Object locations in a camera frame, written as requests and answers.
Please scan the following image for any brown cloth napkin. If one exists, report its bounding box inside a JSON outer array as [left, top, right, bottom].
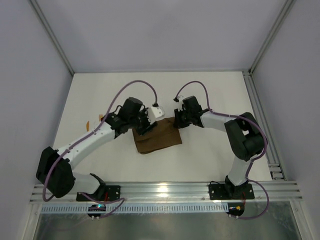
[[132, 117, 183, 155]]

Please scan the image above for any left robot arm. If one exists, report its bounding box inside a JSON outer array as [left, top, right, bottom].
[[35, 97, 165, 202]]

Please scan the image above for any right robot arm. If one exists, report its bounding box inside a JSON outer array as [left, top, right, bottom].
[[173, 96, 267, 200]]

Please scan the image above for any orange plastic knife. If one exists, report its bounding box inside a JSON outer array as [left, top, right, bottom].
[[86, 121, 90, 132]]

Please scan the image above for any left black connector board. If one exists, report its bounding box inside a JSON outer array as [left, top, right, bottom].
[[86, 203, 106, 220]]

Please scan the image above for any black connector board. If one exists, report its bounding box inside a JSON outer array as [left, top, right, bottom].
[[226, 202, 245, 219], [86, 203, 106, 220]]

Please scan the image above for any right black connector board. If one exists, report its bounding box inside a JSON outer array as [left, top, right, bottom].
[[226, 202, 245, 219]]

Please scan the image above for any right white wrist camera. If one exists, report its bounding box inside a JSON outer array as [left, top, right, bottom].
[[173, 95, 185, 112]]

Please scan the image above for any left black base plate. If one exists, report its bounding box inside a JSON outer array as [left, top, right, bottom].
[[86, 185, 121, 202]]

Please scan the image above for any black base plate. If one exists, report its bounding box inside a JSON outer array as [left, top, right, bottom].
[[86, 185, 121, 202], [208, 181, 255, 200]]

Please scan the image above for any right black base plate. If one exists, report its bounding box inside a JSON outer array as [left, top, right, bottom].
[[208, 181, 255, 200]]

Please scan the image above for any right side aluminium rail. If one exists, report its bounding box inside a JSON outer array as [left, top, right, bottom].
[[242, 70, 287, 181]]

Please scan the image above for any aluminium rail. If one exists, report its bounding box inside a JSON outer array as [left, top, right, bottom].
[[29, 181, 303, 203], [242, 70, 287, 181]]

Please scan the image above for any slotted cable duct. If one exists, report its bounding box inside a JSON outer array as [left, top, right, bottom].
[[40, 202, 228, 214]]

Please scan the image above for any left corner aluminium post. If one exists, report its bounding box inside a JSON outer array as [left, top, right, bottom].
[[27, 0, 75, 77]]

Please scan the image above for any corner aluminium post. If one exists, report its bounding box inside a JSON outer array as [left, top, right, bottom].
[[248, 0, 296, 75], [27, 0, 75, 77]]

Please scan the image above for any front aluminium rail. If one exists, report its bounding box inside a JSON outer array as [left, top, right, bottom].
[[29, 181, 303, 203]]

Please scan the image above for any right corner aluminium post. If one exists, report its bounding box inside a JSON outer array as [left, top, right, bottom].
[[248, 0, 296, 75]]

